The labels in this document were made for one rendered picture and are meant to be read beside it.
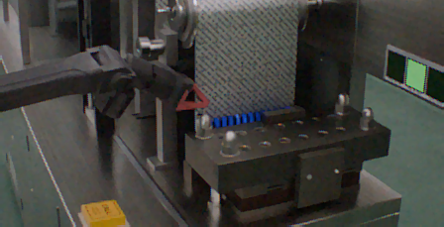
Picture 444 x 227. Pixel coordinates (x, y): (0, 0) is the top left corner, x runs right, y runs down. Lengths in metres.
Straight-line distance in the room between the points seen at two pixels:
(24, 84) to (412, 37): 0.71
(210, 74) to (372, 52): 0.33
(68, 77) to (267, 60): 0.45
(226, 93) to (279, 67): 0.13
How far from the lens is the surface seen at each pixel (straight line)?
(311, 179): 1.26
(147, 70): 1.25
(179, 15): 1.29
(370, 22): 1.33
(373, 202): 1.35
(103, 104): 1.26
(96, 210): 1.24
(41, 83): 1.11
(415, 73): 1.22
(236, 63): 1.34
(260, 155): 1.21
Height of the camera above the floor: 1.54
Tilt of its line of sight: 20 degrees down
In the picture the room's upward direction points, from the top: 1 degrees clockwise
